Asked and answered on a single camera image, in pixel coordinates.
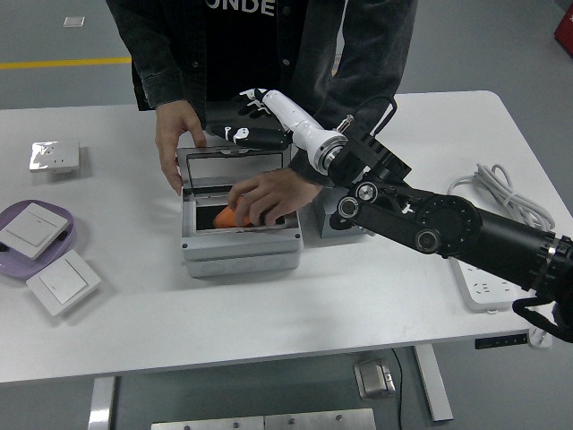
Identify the person's right hand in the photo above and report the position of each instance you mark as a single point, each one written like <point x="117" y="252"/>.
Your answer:
<point x="172" y="134"/>

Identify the person's left hand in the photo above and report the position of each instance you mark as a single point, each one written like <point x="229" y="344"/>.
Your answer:
<point x="277" y="192"/>

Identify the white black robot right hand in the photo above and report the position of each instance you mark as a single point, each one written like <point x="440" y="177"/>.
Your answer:
<point x="300" y="123"/>

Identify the orange cylinder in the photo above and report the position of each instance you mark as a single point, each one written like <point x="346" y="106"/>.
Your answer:
<point x="224" y="218"/>

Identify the grey electrical box clear lid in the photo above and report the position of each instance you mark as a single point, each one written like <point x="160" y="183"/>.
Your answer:
<point x="242" y="260"/>

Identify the person's right forearm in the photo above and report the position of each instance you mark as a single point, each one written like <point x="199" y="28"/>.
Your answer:
<point x="165" y="85"/>

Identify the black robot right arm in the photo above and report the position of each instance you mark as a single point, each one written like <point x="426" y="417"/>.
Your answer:
<point x="447" y="224"/>

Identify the grey cube with round hole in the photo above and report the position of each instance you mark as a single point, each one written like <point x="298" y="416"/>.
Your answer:
<point x="321" y="215"/>

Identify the silver floor outlet box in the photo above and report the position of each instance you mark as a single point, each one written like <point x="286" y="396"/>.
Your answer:
<point x="373" y="378"/>

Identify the person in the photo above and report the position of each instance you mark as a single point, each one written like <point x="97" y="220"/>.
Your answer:
<point x="242" y="45"/>

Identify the yellow floor tape line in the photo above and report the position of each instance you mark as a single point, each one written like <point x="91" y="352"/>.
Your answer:
<point x="67" y="63"/>

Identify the small silver floor plate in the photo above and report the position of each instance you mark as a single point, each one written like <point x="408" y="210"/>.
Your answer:
<point x="74" y="22"/>

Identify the purple tray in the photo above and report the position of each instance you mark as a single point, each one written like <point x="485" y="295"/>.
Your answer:
<point x="15" y="269"/>

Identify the white table leg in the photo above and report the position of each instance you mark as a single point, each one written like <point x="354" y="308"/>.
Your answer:
<point x="101" y="403"/>
<point x="434" y="385"/>

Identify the black table control panel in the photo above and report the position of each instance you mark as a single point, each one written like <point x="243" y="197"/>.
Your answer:
<point x="501" y="341"/>

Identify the red object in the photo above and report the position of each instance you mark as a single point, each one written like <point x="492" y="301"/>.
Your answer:
<point x="566" y="27"/>

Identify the white wall socket in wrap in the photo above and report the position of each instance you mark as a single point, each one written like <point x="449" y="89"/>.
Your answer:
<point x="60" y="154"/>

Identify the white wall switch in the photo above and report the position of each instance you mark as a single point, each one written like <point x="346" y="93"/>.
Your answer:
<point x="62" y="282"/>
<point x="31" y="228"/>

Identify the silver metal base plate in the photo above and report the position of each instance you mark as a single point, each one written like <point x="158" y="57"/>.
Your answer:
<point x="320" y="420"/>
<point x="206" y="424"/>

